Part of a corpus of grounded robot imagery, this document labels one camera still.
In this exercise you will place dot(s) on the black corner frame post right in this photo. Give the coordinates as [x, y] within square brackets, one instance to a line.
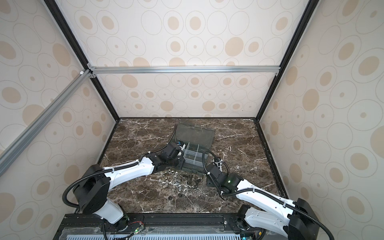
[299, 31]

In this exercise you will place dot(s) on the clear plastic organizer box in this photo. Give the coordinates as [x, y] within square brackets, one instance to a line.
[195, 140]

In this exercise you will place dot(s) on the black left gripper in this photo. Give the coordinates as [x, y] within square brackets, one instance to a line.
[181, 160]

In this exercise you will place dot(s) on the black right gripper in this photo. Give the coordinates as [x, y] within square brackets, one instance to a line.
[208, 184]

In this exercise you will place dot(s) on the black corner frame post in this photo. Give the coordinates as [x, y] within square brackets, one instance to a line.
[299, 31]
[59, 18]

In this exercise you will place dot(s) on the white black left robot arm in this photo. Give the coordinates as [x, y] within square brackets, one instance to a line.
[91, 191]

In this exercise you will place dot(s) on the pile of screws and nuts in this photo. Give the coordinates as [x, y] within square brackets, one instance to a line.
[180, 184]

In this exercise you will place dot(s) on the aluminium crossbar left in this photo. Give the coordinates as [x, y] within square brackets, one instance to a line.
[13, 151]

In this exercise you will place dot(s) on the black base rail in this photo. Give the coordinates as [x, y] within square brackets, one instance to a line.
[205, 226]

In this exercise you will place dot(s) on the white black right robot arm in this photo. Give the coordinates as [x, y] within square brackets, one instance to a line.
[295, 220]

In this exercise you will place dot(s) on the aluminium crossbar back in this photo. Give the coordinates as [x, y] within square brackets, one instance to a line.
[185, 70]

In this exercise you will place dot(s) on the black corner frame post left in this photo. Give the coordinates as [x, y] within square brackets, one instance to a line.
[59, 18]

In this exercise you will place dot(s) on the aluminium crossbar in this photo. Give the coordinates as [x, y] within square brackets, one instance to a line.
[185, 70]
[13, 151]

